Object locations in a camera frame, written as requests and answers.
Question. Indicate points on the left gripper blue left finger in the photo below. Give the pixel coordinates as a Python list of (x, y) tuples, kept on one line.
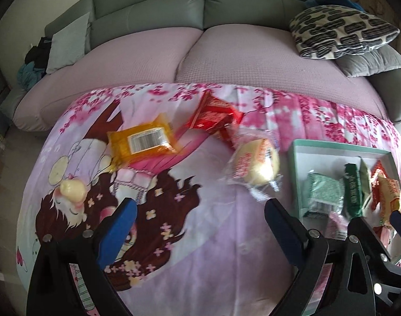
[(113, 231)]

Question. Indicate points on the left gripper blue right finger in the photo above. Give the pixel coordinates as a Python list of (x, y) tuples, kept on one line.
[(289, 232)]

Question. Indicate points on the cream bread pack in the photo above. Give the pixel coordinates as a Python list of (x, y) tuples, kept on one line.
[(390, 198)]

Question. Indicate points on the pink bread pack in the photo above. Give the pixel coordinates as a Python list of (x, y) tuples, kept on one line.
[(337, 229)]

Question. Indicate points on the green white barcode snack pack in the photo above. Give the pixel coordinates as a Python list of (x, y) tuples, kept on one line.
[(321, 195)]

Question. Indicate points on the small dark green packet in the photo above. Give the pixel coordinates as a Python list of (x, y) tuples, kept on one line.
[(353, 199)]

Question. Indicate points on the green sandwich biscuit pack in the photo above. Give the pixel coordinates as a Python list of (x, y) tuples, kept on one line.
[(365, 180)]

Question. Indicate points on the dark red wafer pack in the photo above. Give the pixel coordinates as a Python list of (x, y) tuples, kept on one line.
[(377, 173)]

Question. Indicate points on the round bun clear wrapper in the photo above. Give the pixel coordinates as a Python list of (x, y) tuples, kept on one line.
[(255, 164)]

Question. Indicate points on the orange cake pack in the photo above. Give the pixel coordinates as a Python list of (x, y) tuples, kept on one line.
[(142, 142)]

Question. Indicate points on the teal rimmed white tray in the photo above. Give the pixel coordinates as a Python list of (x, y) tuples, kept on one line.
[(349, 289)]

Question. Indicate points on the pink anime print cloth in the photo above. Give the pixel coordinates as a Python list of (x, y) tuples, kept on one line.
[(201, 247)]

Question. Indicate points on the red heart snack pack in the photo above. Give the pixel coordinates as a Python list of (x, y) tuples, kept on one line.
[(216, 117)]

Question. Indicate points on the grey cushion right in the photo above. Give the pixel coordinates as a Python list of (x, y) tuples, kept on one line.
[(380, 60)]

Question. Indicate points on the pink sofa seat cover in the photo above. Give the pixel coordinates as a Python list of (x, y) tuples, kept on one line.
[(234, 53)]

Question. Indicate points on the dark clothes pile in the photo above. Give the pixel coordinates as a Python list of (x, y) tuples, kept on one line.
[(35, 64)]

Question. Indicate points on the light grey cushion left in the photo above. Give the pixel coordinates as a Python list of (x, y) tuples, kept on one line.
[(68, 45)]

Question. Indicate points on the black white patterned pillow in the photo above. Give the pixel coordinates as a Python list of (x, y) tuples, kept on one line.
[(332, 31)]

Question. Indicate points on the blue fabric behind pillow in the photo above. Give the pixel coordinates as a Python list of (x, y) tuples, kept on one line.
[(344, 3)]

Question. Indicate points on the grey sofa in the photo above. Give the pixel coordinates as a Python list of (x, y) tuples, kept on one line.
[(111, 19)]

